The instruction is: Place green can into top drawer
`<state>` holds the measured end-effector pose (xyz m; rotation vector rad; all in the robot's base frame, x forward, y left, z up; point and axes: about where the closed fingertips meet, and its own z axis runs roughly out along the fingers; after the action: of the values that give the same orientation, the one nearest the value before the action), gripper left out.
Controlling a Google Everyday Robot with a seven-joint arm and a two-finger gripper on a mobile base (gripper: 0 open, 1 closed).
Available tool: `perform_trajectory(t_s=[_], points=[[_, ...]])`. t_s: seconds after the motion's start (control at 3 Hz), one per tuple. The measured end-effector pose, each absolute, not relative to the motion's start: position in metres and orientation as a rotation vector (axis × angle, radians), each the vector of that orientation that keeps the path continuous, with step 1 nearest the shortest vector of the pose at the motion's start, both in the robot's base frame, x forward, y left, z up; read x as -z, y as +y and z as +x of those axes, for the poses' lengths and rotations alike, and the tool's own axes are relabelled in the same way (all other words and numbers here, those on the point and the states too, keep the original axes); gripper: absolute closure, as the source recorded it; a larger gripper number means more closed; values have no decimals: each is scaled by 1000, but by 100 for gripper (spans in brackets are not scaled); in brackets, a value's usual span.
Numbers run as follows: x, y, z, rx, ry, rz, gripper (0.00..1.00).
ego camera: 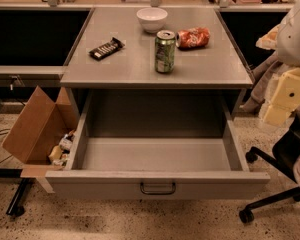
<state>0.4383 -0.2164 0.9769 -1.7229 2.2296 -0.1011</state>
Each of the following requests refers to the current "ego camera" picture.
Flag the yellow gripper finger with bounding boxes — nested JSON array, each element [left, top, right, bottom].
[[256, 26, 279, 50], [262, 68, 300, 126]]

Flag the green soda can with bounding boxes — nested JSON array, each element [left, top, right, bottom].
[[155, 30, 175, 73]]

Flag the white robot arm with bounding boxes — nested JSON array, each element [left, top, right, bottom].
[[256, 0, 300, 126]]

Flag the open grey top drawer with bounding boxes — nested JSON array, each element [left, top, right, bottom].
[[46, 90, 270, 200]]

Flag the black office chair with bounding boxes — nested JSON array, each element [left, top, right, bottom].
[[239, 117, 300, 223]]

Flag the white ceramic bowl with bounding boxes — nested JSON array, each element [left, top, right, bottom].
[[136, 7, 168, 33]]

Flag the grey metal cabinet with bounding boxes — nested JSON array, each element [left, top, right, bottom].
[[60, 6, 254, 118]]

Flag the black snack bar wrapper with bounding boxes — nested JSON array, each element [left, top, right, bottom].
[[89, 38, 125, 61]]

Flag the snack packets in box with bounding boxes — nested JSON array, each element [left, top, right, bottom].
[[48, 130, 75, 166]]

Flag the brown cardboard box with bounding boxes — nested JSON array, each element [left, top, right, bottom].
[[2, 86, 79, 178]]

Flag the black metal table leg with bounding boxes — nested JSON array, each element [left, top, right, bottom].
[[0, 168, 33, 218]]

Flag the black drawer handle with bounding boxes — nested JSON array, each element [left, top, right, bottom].
[[140, 183, 176, 196]]

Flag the black floor cable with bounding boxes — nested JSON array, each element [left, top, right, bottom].
[[0, 128, 14, 169]]

